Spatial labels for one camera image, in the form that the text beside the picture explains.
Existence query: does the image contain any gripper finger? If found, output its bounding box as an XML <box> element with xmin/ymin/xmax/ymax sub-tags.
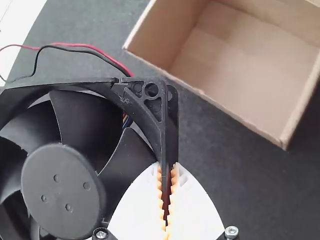
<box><xmin>92</xmin><ymin>161</ymin><xmax>166</xmax><ymax>240</ymax></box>
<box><xmin>165</xmin><ymin>161</ymin><xmax>240</xmax><ymax>240</ymax></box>

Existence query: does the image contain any black square fan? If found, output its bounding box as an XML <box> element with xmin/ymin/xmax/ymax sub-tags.
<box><xmin>0</xmin><ymin>42</ymin><xmax>180</xmax><ymax>240</ymax></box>

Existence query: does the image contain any cardboard box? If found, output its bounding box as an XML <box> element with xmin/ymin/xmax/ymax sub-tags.
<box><xmin>122</xmin><ymin>0</ymin><xmax>320</xmax><ymax>151</ymax></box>

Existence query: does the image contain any black mat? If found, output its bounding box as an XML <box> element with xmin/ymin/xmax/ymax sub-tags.
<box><xmin>3</xmin><ymin>0</ymin><xmax>320</xmax><ymax>240</ymax></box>

